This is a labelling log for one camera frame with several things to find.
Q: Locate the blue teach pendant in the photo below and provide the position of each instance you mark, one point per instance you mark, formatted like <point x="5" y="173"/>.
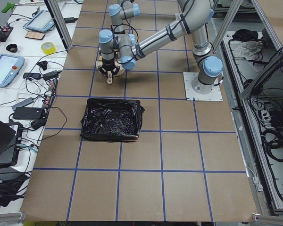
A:
<point x="9" y="68"/>
<point x="41" y="22"/>

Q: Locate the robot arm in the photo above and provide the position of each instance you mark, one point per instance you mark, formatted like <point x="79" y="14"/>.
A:
<point x="124" y="9"/>
<point x="120" y="50"/>

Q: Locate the black power adapter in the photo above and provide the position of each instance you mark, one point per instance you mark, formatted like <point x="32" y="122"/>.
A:
<point x="28" y="113"/>

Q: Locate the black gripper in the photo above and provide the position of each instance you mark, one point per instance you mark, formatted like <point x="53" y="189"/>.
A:
<point x="107" y="64"/>

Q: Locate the white cloth rag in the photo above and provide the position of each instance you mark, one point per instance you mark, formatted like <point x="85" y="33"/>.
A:
<point x="249" y="50"/>

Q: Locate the beige plastic dustpan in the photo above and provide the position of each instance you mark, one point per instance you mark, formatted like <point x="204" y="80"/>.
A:
<point x="110" y="77"/>

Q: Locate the black laptop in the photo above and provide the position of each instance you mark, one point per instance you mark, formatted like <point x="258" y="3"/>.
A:
<point x="10" y="139"/>

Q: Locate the blue teach pendant far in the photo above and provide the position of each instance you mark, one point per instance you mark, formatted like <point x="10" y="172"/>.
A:
<point x="41" y="22"/>

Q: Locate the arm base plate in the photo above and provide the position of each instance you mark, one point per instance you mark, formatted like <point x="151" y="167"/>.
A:
<point x="196" y="91"/>

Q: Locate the aluminium frame post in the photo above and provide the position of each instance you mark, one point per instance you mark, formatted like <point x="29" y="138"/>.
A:
<point x="59" y="22"/>

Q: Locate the pink bin with black bag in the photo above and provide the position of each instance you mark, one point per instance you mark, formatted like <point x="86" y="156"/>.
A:
<point x="112" y="120"/>

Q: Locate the blue teach pendant near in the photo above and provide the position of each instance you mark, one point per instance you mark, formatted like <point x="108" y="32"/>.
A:
<point x="9" y="68"/>

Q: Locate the brown phone case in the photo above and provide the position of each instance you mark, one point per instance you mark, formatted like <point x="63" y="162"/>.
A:
<point x="35" y="35"/>

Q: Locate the yellow tape roll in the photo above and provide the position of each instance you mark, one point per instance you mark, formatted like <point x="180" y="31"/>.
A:
<point x="48" y="48"/>

